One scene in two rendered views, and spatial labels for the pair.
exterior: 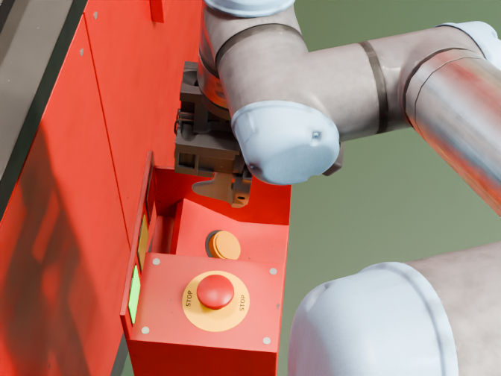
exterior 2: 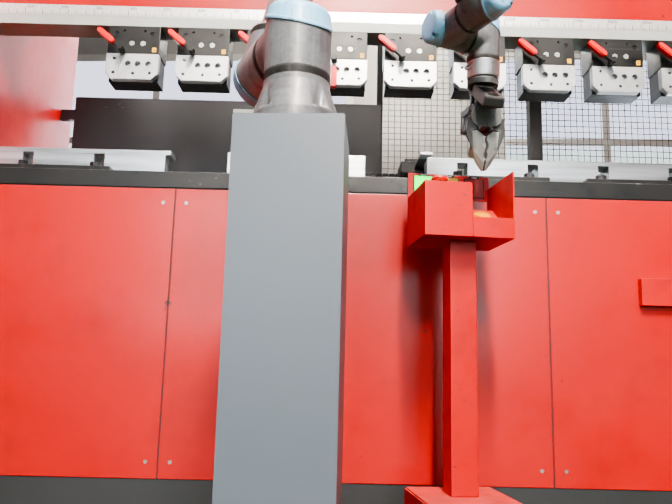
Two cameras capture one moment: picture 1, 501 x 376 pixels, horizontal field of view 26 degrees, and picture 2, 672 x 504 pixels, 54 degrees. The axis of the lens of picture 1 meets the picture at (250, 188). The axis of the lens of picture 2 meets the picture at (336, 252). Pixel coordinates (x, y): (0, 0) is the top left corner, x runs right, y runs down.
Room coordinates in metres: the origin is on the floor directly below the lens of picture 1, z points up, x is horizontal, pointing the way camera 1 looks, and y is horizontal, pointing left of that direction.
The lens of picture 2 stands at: (-0.03, -1.33, 0.38)
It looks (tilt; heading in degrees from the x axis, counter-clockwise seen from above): 10 degrees up; 77
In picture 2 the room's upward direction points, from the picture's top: 1 degrees clockwise
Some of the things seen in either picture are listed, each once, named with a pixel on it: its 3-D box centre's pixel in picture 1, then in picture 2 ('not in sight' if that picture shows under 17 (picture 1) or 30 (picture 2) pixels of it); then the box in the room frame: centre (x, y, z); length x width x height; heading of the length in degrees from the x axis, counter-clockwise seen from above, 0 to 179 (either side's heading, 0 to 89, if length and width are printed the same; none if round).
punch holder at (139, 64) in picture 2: not in sight; (137, 58); (-0.22, 0.59, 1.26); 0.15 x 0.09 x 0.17; 168
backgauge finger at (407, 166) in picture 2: not in sight; (420, 163); (0.66, 0.56, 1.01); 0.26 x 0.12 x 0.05; 78
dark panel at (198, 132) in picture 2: not in sight; (226, 158); (0.08, 1.05, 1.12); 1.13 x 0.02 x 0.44; 168
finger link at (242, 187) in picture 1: (243, 174); (475, 130); (0.58, 0.01, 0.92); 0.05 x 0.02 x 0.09; 175
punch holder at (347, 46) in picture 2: not in sight; (341, 64); (0.37, 0.46, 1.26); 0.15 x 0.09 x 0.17; 168
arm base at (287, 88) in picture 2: not in sight; (296, 104); (0.13, -0.25, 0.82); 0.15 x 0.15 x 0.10
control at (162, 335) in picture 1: (212, 274); (458, 204); (0.56, 0.04, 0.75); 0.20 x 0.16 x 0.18; 175
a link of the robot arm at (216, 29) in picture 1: (247, 13); (482, 39); (0.60, 0.00, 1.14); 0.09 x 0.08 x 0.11; 14
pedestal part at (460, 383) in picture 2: not in sight; (459, 365); (0.56, 0.04, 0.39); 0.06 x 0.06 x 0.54; 85
